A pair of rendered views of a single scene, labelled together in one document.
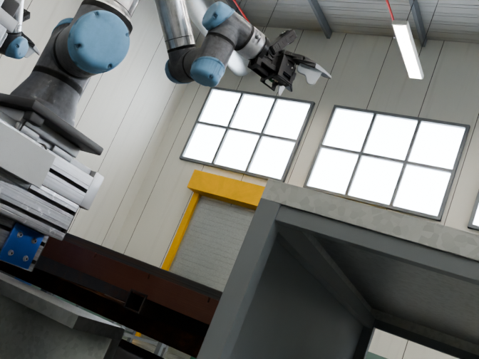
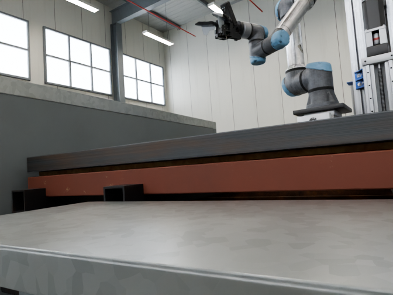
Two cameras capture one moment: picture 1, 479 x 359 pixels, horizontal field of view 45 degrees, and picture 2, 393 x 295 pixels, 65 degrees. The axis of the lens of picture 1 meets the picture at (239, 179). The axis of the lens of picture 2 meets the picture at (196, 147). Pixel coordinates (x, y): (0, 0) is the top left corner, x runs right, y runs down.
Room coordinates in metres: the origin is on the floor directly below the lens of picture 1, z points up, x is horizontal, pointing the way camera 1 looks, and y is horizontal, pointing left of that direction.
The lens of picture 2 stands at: (2.77, -0.09, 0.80)
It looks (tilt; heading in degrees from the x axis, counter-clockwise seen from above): 4 degrees up; 183
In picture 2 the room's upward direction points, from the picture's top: 4 degrees counter-clockwise
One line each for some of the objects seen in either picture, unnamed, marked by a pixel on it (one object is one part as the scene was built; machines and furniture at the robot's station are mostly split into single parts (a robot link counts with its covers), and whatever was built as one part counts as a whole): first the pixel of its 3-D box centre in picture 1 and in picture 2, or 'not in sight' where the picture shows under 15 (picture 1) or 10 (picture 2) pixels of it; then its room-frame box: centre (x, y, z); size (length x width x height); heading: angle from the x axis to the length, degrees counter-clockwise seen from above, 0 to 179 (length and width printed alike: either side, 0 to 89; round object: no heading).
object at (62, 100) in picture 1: (48, 98); (321, 99); (1.26, 0.46, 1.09); 0.15 x 0.15 x 0.10
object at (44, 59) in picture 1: (73, 54); (318, 76); (1.25, 0.46, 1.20); 0.13 x 0.12 x 0.14; 32
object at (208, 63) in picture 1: (208, 61); (259, 51); (1.30, 0.18, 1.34); 0.11 x 0.08 x 0.11; 32
